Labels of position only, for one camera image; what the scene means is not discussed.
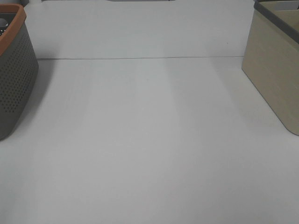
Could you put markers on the beige bin grey rim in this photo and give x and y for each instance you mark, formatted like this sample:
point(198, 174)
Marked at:
point(271, 58)

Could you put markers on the grey perforated basket orange rim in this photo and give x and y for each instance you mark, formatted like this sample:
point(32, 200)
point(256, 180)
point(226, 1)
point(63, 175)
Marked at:
point(18, 66)

